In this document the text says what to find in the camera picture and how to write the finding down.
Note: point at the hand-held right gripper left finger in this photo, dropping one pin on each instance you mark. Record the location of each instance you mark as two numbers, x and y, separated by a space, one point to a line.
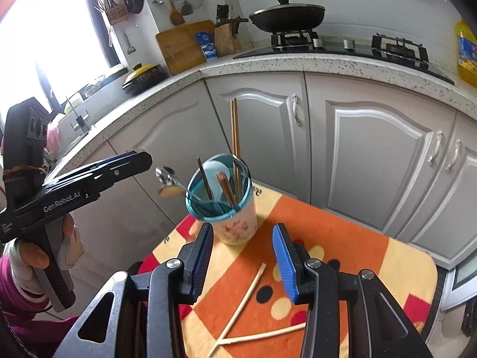
203 253

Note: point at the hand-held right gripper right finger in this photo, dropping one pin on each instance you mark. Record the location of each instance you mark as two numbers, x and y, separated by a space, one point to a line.
283 264

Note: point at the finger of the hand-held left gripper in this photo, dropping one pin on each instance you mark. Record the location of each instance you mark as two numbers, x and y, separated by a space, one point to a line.
108 157
130 166

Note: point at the hanging wooden spatula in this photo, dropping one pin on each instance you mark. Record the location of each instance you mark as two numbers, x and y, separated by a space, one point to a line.
177 18

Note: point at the steel sink faucet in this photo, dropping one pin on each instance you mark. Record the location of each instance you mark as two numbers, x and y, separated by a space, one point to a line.
80 121

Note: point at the wall chopstick basket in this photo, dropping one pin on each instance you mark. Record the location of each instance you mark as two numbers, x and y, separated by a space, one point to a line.
115 13

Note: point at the person's left hand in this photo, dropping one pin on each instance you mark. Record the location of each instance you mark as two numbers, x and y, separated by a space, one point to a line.
72 242

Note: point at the person's left forearm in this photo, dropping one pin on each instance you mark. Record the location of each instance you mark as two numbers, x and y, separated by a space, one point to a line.
18 302

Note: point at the brown wooden chopstick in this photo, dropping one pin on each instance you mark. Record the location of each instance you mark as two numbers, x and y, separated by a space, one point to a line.
223 186
236 134

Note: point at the wooden knife block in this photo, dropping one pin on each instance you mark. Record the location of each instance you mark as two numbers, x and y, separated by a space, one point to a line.
225 41

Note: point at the speckled stone countertop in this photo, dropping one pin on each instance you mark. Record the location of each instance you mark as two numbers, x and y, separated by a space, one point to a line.
261 65

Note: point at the pale wooden chopstick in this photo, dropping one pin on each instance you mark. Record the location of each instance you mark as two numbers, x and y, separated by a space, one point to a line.
242 302
261 335

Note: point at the black wok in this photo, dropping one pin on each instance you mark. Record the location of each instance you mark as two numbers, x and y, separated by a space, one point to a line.
287 20

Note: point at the small steel spoon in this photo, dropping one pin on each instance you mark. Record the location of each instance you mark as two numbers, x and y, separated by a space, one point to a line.
166 177

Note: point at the wooden cutting board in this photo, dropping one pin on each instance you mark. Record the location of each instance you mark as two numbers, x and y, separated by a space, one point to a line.
179 48

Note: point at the black pot with yellow lid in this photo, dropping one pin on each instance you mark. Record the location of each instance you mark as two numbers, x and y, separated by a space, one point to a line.
143 78

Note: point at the pink cloth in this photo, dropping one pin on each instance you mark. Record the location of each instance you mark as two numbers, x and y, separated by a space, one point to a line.
53 138

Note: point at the orange printed blanket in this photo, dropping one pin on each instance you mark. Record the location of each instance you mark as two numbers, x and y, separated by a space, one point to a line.
335 246

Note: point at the yellow oil bottle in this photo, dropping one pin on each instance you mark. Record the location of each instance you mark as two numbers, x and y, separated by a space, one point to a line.
467 52

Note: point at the white plastic spoon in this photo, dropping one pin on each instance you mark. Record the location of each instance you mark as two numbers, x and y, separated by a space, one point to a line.
215 173

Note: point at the floral cup with teal rim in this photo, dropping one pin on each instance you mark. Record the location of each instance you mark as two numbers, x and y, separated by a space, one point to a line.
234 227

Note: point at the black gas stove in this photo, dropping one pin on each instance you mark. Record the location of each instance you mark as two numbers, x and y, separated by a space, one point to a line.
354 50

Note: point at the person's magenta clothing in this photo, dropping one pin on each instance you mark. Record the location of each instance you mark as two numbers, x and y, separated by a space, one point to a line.
41 328

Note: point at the hanging peeler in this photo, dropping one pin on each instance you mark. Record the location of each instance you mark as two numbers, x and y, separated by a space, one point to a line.
131 49

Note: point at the grey cabinet door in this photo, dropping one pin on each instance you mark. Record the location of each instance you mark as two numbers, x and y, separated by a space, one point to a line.
261 126
372 149
123 212
447 209
167 126

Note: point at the blue and white packet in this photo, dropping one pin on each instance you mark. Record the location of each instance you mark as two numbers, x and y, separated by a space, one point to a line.
207 46

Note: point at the black wok lid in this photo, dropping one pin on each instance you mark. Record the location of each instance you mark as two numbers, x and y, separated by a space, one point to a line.
287 5

